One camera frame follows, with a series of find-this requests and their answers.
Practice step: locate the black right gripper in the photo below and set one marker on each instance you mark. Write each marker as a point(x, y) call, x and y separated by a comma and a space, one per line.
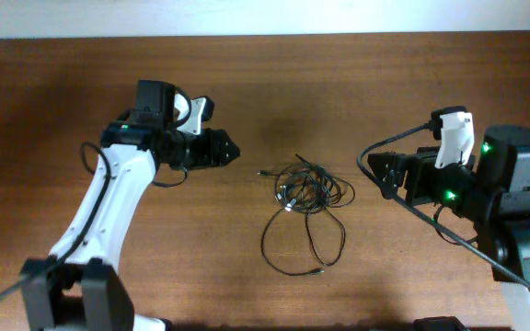
point(421, 163)

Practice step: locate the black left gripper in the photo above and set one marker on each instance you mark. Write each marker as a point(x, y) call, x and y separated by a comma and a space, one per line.
point(208, 148)

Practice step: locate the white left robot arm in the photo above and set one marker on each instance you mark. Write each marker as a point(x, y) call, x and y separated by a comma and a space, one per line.
point(77, 286)

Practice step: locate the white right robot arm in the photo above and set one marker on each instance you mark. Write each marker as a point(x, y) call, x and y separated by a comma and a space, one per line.
point(481, 203)

